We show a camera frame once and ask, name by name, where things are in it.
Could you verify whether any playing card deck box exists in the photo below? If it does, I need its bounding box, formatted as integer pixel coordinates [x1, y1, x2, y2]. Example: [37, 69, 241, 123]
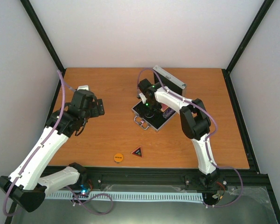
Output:
[161, 104, 170, 112]

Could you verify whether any aluminium poker case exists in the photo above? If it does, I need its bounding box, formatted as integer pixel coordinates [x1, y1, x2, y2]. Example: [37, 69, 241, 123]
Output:
[132, 65, 187, 132]

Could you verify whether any red black triangular button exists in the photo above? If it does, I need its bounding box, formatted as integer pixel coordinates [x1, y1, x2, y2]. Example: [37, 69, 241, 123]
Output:
[131, 146, 143, 158]

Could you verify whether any orange blue round button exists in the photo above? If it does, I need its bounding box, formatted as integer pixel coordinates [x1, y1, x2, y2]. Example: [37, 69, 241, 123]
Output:
[113, 153, 124, 163]

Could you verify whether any clear round dealer button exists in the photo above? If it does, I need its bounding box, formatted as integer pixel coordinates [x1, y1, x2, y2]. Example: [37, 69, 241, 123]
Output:
[145, 112, 154, 118]

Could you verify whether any tall purple chip stack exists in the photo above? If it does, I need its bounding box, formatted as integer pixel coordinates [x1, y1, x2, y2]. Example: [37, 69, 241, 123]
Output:
[162, 108, 175, 119]

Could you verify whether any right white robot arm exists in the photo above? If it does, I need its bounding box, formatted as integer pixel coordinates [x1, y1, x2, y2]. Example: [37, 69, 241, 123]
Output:
[138, 83, 219, 188]

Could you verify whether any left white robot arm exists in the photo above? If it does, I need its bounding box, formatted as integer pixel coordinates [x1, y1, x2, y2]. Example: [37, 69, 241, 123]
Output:
[0, 89, 105, 212]

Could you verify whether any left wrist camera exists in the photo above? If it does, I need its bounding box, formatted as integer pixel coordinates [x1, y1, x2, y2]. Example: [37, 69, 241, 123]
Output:
[77, 85, 90, 91]

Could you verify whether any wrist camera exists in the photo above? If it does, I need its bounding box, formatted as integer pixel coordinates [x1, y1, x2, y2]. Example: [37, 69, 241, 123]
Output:
[137, 78, 154, 104]
[77, 85, 90, 91]

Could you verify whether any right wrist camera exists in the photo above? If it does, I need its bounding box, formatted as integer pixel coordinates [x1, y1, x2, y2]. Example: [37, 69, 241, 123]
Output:
[137, 78, 154, 104]

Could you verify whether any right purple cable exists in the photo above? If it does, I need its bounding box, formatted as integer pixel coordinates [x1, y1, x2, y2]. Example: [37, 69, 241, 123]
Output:
[136, 67, 244, 209]

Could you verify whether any white slotted cable duct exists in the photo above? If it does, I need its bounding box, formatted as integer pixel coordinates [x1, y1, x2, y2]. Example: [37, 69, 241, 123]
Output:
[45, 189, 204, 203]

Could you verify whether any black aluminium frame rail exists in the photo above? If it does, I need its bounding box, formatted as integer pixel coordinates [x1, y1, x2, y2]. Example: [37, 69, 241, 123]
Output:
[21, 167, 270, 189]

